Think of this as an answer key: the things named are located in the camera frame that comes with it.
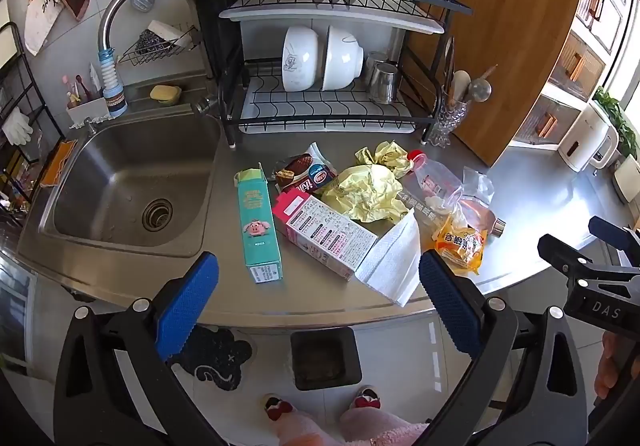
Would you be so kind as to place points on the clear pink pouch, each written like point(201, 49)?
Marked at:
point(475, 196)

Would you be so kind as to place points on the orange snack wrapper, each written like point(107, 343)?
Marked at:
point(460, 243)

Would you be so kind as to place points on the white bowl with drawing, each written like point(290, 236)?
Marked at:
point(300, 58)

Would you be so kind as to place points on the white paper towel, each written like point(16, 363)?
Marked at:
point(392, 261)

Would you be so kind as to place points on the steel wool scrubber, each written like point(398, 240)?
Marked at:
point(152, 44)

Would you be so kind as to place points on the steel ladle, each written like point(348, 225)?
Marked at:
point(480, 89)

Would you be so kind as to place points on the person's left leg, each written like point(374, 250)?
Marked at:
point(305, 431)

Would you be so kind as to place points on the white toothbrush holder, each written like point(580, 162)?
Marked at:
point(85, 110)

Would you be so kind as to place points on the white glove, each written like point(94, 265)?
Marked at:
point(17, 128)

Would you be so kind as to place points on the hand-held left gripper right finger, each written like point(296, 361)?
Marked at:
point(450, 306)

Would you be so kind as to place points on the bottle brush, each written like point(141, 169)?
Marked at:
point(487, 74)

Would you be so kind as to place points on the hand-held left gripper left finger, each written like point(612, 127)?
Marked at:
point(187, 306)

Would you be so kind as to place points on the white cabinet with ribbed drawers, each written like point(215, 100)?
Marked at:
point(565, 60)

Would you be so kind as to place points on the white sponge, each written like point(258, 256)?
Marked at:
point(165, 29)

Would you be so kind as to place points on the glass utensil holder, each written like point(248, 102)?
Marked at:
point(447, 123)

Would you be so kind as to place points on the yellow soap sponge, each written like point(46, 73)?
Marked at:
point(165, 93)

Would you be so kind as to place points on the person's right hand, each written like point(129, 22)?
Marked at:
point(612, 366)

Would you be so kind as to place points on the pink carton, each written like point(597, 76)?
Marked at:
point(320, 231)

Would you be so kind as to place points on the teal carton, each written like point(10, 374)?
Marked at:
point(257, 226)

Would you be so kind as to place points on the small yellow paper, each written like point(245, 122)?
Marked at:
point(385, 155)

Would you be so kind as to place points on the orange cloth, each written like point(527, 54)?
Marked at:
point(55, 160)

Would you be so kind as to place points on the red white slipper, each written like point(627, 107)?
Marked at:
point(366, 398)
point(275, 408)

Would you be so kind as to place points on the wooden cutting board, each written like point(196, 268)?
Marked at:
point(500, 50)

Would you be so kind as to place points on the clear plastic bottle red cap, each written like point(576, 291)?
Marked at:
point(430, 186)

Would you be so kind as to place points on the wooden spoon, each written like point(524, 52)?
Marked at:
point(461, 79)

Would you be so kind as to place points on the black trash bin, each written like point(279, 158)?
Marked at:
point(325, 358)

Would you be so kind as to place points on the plain white bowl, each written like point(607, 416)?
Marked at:
point(342, 58)

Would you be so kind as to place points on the white electric kettle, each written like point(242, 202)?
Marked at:
point(582, 135)

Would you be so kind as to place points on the steel cup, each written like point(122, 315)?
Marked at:
point(385, 83)
point(372, 60)

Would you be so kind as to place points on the bundle of chopsticks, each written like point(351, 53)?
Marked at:
point(449, 65)

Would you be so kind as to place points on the stainless steel sink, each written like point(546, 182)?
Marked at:
point(115, 186)

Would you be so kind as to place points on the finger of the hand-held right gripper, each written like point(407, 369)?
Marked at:
point(607, 228)
point(555, 251)

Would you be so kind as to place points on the large yellow paper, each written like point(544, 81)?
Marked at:
point(365, 191)

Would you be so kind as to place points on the green potted plant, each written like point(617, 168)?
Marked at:
point(620, 120)

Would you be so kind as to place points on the white box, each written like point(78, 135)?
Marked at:
point(627, 178)

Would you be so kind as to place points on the dark ice cream wrapper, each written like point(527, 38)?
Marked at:
point(300, 168)

